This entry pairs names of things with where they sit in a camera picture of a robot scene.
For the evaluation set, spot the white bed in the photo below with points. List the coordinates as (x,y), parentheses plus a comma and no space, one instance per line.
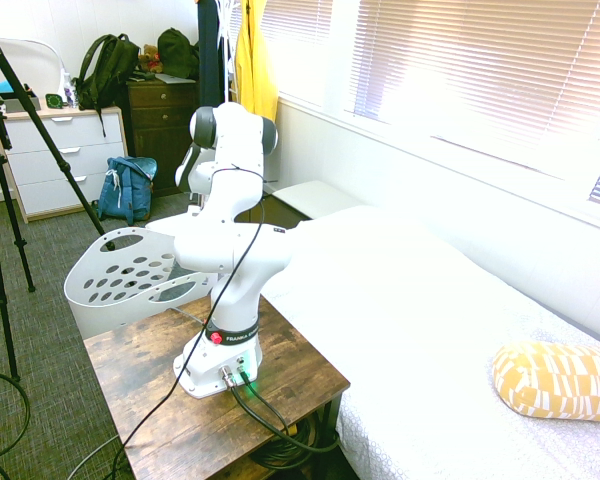
(405,300)

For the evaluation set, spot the black camera tripod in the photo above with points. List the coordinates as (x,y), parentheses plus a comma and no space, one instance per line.
(60,165)

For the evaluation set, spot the white perforated laundry basket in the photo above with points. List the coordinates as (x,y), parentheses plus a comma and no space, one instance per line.
(100,320)

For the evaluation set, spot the yellow hanging garment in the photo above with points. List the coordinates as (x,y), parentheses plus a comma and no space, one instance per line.
(255,65)

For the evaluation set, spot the wide white window blind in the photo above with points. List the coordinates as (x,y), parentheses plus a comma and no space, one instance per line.
(480,60)

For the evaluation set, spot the white flat paper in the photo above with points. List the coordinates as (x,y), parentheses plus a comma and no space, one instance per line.
(175,78)

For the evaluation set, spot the white purple bottle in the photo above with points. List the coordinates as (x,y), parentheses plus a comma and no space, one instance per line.
(69,92)

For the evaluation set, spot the white curved desk lamp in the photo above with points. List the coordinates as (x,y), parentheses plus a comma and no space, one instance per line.
(45,46)

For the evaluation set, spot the small green round gadget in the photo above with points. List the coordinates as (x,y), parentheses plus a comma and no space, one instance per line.
(54,101)

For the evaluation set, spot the brown teddy bear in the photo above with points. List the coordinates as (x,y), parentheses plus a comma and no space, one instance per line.
(150,57)

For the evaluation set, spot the dark wooden dresser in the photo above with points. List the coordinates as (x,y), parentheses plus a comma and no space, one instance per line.
(155,145)

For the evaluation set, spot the white drawer dresser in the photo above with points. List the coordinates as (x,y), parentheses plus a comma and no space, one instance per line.
(80,135)

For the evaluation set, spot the dark green bag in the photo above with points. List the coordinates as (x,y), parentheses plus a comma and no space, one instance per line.
(177,52)

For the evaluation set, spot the narrow white window blind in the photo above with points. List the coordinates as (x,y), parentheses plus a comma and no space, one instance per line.
(300,20)

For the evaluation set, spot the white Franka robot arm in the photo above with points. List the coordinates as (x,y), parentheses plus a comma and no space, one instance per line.
(235,250)

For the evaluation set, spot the dark green backpack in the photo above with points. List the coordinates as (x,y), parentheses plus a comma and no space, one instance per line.
(107,70)

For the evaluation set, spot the navy hanging garment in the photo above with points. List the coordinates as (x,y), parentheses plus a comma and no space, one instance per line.
(210,50)

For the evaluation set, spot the yellow white patterned pillow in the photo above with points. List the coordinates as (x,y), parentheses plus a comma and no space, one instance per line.
(555,380)

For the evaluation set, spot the grey storage box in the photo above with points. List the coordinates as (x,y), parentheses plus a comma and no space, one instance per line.
(20,105)

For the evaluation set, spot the grey heathered garment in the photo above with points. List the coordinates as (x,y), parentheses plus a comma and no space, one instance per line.
(172,294)

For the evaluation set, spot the rustic wooden side table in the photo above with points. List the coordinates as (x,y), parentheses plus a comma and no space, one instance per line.
(145,380)

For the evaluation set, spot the blue backpack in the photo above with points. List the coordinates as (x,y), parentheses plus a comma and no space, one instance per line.
(130,190)

